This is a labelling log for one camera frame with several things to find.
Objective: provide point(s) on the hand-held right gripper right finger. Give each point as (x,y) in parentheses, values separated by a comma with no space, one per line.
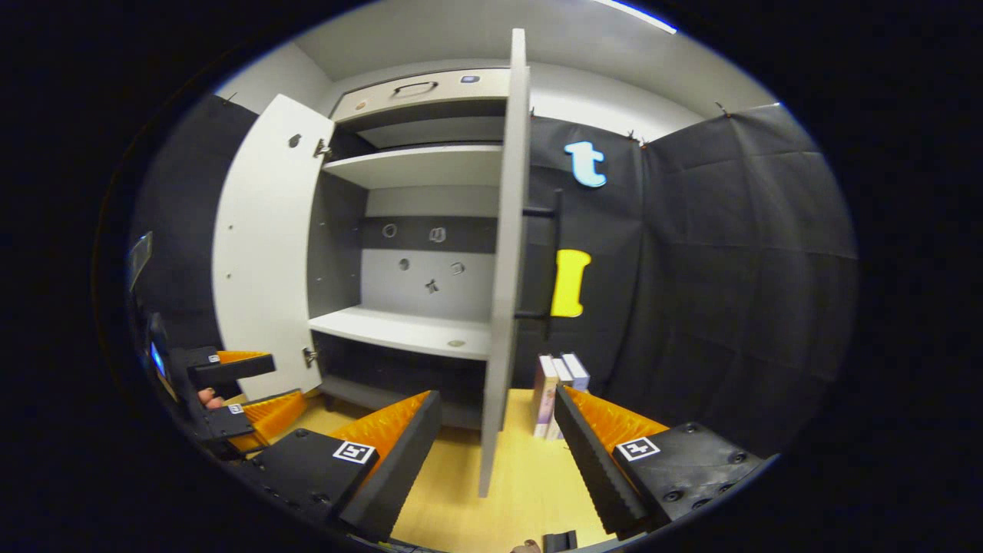
(591,468)

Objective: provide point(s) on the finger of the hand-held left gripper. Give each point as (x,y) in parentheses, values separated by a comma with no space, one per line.
(230,369)
(265,415)

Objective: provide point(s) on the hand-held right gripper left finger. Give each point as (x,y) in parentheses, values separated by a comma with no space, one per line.
(399,468)

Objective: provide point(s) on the white cabinet door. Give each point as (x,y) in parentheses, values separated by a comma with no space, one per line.
(507,269)
(269,246)

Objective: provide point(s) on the white and grey cabinet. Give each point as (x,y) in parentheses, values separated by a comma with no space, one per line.
(399,269)

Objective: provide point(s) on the white cabinet shelf board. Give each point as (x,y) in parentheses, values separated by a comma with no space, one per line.
(415,165)

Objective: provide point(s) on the white paperback book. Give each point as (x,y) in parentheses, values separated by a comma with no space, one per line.
(577,370)
(544,392)
(563,376)

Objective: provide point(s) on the black backdrop cloth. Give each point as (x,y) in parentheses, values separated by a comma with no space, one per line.
(184,200)
(729,269)

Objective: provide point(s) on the long ceiling light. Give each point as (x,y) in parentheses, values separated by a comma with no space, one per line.
(637,15)

